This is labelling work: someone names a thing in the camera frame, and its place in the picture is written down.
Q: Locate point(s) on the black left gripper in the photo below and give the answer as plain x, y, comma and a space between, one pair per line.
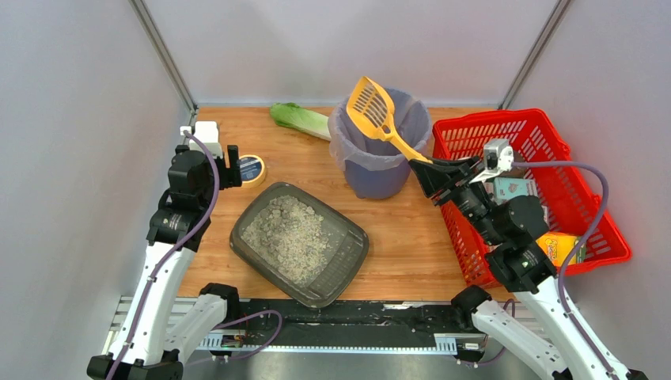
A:
230, 167

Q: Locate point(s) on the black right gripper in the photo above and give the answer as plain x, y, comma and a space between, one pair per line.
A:
454, 182

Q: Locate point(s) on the yellow litter scoop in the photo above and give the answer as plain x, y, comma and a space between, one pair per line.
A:
371, 109

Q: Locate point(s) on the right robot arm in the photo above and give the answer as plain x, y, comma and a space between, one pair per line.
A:
529, 272

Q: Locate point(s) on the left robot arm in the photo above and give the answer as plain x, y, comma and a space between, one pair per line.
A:
162, 257

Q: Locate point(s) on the teal small box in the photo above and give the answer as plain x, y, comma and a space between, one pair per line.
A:
506, 188

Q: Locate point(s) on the grey transparent litter box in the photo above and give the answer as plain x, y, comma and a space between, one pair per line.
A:
301, 245

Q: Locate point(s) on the yellow round sponge tin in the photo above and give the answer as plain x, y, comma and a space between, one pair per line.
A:
253, 170

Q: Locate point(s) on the translucent bin liner bag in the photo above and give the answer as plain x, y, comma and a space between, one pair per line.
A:
348, 144

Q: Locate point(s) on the blue trash bin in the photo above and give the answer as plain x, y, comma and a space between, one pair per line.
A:
376, 177

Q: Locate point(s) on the green napa cabbage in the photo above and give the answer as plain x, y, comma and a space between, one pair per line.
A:
301, 119

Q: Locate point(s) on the red plastic basket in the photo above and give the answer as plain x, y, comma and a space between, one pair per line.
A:
571, 203

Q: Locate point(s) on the yellow orange sponge pack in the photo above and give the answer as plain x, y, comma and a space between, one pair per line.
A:
557, 246

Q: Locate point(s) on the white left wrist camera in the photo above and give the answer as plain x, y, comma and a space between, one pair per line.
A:
207, 132

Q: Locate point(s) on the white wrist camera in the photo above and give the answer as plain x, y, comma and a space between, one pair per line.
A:
207, 132
498, 158

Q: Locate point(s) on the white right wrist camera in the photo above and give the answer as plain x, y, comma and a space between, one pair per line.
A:
498, 158

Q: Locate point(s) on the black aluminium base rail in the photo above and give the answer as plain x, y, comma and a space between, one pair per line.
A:
358, 326

